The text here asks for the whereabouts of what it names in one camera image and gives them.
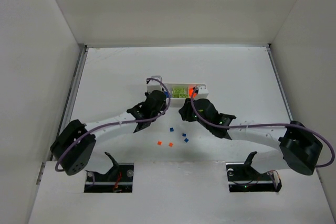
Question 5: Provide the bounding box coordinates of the small green lego brick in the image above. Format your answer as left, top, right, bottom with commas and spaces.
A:
172, 93, 189, 99

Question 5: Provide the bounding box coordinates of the large green lego brick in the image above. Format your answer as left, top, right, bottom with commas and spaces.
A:
172, 86, 185, 94

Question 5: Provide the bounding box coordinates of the orange round lego piece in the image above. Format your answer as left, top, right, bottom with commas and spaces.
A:
188, 86, 197, 97

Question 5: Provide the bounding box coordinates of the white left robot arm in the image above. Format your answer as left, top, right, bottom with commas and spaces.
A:
50, 90, 167, 176

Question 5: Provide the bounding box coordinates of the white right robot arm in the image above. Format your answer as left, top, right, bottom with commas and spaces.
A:
179, 98, 322, 176

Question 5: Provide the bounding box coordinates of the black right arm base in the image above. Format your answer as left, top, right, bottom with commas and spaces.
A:
226, 151, 282, 193

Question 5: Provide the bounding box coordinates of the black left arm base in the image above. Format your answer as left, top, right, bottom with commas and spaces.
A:
84, 152, 134, 194

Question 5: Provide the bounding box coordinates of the white divided sorting tray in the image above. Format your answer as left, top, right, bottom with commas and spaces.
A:
151, 82, 209, 107

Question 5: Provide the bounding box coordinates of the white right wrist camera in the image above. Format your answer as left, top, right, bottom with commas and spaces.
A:
191, 84, 209, 100

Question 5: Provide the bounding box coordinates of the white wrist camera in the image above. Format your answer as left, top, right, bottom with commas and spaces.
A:
191, 84, 209, 100
146, 76, 162, 93

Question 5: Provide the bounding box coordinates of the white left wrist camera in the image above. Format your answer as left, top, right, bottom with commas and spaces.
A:
146, 76, 162, 93

